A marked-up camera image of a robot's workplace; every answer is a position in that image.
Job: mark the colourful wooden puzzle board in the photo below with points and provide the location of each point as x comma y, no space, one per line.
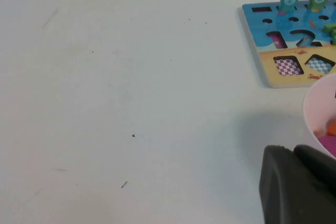
265,28

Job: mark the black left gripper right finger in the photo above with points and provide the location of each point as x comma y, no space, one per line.
320,163

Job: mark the orange number 10 piece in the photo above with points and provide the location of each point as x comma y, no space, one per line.
332,128

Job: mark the pink number 1 piece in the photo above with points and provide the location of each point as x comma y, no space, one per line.
329,144

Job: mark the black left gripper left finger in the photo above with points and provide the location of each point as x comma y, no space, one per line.
288,195

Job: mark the pink plastic bowl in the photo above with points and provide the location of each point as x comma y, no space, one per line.
319,103

